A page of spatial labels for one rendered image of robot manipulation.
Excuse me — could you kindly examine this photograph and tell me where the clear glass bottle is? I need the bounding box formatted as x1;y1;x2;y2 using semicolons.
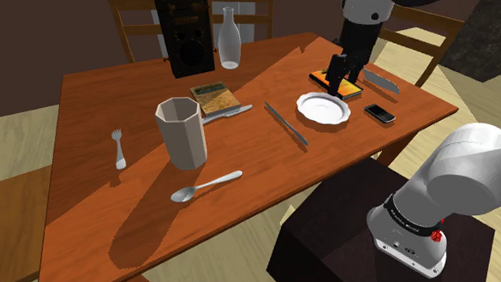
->
216;6;244;71

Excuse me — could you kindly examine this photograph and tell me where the white scalloped plate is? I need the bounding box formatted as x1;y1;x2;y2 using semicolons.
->
295;89;353;128

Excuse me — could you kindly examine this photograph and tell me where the silver butter knife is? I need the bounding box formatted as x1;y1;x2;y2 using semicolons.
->
200;103;254;126

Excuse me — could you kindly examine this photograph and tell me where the white fork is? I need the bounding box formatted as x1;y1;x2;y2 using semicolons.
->
110;128;128;171

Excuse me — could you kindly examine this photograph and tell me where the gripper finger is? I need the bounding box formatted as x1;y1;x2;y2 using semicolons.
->
324;51;351;98
346;63;366;84

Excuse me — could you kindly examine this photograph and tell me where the grey kitchen knife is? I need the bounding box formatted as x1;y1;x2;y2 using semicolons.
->
362;65;402;97

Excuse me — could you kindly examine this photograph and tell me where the green and brown book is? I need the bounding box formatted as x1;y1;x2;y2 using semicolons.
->
188;80;242;118

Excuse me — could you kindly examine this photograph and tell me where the orange book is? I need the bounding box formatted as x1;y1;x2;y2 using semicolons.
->
307;67;365;102

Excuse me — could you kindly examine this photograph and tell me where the dark robot stand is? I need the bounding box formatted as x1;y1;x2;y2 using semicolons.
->
262;153;498;282

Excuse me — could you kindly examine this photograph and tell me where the black speaker box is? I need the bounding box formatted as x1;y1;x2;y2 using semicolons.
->
152;0;217;80

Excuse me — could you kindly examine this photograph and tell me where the beige octagonal cup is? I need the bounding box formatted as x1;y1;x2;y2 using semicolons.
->
154;95;209;172

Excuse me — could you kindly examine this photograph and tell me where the wooden chair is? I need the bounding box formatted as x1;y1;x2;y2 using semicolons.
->
376;2;468;90
0;164;57;282
108;0;277;65

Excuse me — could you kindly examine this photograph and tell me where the black phone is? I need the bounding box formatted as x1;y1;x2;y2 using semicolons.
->
363;102;397;126

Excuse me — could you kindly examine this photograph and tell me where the brown wooden table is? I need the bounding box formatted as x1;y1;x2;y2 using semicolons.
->
27;26;465;282

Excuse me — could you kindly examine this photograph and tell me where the silver spoon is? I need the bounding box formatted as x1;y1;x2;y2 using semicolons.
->
169;170;245;204

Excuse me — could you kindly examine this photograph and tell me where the long thin grey knife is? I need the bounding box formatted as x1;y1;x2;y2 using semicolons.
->
263;99;310;149

